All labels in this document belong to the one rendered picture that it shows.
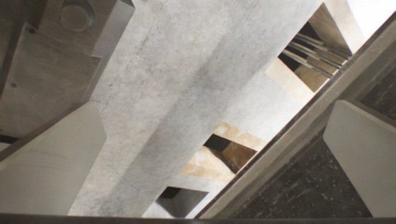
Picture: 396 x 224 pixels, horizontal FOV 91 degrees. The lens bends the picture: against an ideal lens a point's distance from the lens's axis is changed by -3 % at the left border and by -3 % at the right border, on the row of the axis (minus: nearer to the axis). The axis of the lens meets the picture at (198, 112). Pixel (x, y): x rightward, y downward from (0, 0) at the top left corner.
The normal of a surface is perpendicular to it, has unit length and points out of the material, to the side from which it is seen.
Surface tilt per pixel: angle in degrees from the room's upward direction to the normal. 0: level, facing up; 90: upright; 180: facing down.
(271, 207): 90
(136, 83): 0
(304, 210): 90
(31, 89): 0
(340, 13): 0
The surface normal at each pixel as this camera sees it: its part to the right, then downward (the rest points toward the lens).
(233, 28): 0.33, 0.57
